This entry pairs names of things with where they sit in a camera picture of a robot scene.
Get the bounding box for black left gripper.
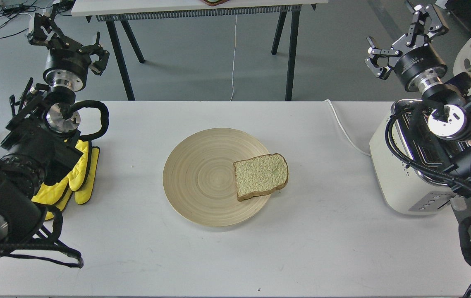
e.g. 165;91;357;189
27;13;110;84

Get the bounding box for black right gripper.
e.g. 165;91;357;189
365;0;449;92

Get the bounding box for slice of bread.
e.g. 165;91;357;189
233;153;289;202

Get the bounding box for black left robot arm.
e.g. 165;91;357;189
0;13;110;268

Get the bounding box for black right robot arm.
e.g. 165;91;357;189
365;1;471;298

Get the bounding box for cream white toaster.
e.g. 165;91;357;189
369;113;467;216

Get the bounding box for white background table black legs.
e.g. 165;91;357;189
71;0;320;101

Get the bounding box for yellow oven mitt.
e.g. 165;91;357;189
31;141;100;211

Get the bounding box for brown object on background table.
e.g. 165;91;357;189
201;0;229;6

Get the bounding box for round bamboo plate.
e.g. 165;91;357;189
162;128;269;227

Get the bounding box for white toaster power cable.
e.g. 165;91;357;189
323;99;371;157

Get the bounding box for thin white hanging cord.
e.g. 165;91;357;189
230;15;238;101

